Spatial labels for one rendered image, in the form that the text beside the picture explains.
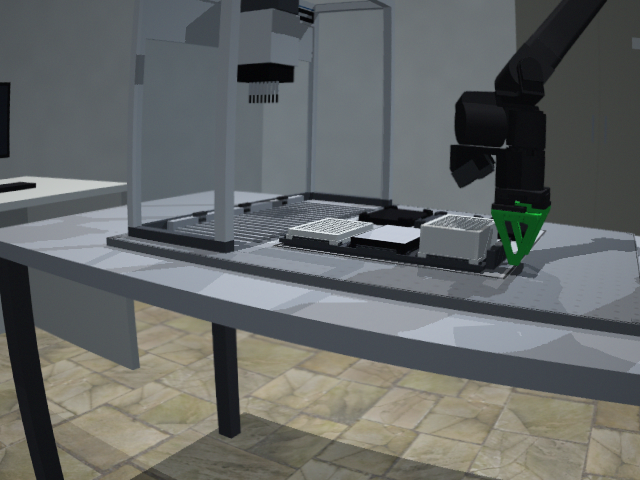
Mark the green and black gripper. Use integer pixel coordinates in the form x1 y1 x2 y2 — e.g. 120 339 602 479
491 149 551 266

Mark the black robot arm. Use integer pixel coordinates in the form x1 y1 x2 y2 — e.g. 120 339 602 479
450 0 607 190

